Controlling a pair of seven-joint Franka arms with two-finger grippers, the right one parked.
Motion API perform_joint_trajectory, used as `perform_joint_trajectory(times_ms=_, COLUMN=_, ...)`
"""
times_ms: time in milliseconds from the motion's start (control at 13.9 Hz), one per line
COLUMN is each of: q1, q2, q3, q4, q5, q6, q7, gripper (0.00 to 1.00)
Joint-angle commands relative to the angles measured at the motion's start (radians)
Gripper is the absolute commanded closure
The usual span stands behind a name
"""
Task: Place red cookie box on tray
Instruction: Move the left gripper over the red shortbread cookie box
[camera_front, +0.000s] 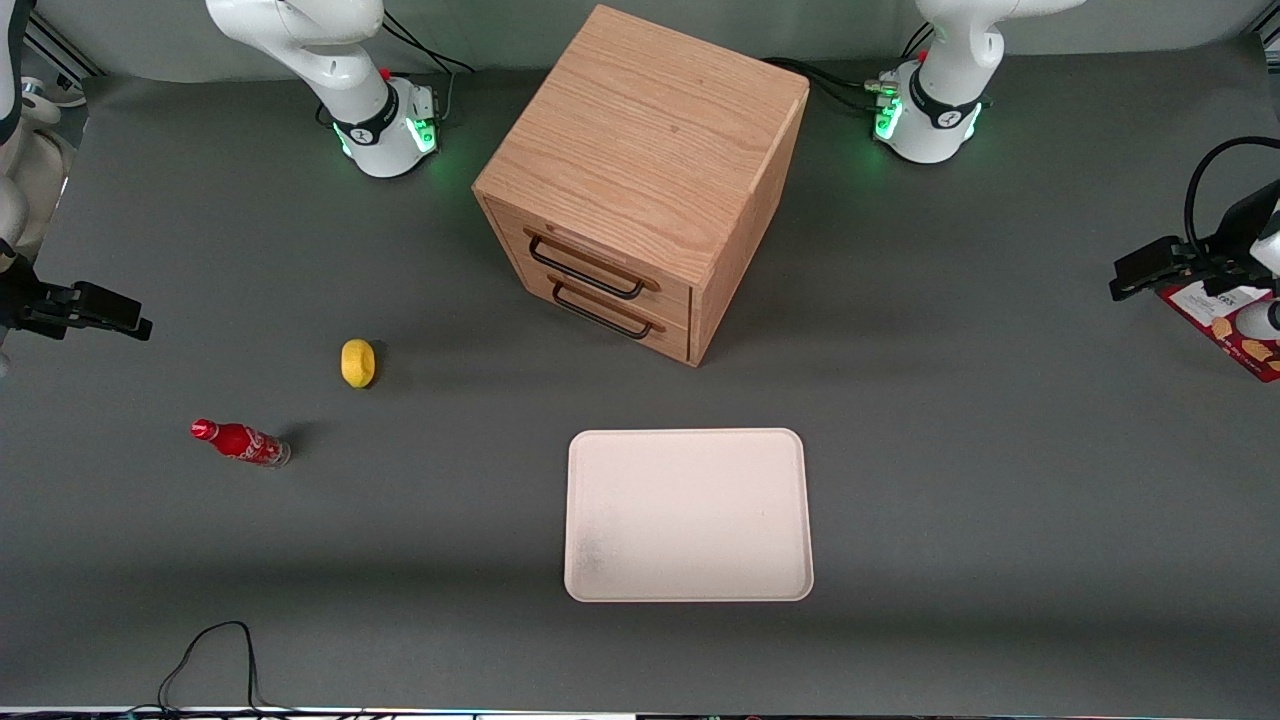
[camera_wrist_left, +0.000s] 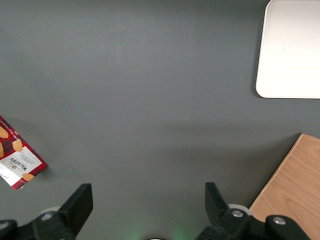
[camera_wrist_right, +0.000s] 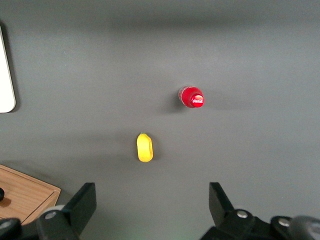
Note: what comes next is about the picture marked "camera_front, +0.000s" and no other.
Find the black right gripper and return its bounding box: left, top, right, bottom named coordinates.
left=0, top=238, right=154, bottom=342

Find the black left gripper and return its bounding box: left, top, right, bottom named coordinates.
left=1109, top=180, right=1280, bottom=302

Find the red cookie box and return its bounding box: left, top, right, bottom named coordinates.
left=1157, top=280, right=1280, bottom=384

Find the beige plastic tray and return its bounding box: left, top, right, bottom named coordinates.
left=564, top=428, right=815, bottom=604

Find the red cola bottle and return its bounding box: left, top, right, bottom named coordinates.
left=190, top=418, right=292, bottom=469

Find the wooden drawer front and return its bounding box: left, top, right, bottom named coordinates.
left=503, top=262, right=692, bottom=362
left=488, top=203, right=694, bottom=321

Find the wooden drawer cabinet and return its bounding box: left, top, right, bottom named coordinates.
left=472, top=4, right=811, bottom=368

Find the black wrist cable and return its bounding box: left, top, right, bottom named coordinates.
left=1184, top=135, right=1280, bottom=256

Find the black arm base cable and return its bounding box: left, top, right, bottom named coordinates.
left=902, top=0, right=939, bottom=58
left=318, top=10, right=477, bottom=127
left=762, top=57, right=887, bottom=114

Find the thin black looped cable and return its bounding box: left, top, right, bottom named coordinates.
left=125, top=620, right=371, bottom=720

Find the black metal drawer handle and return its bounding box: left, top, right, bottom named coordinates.
left=526, top=234, right=647, bottom=301
left=551, top=281, right=654, bottom=340

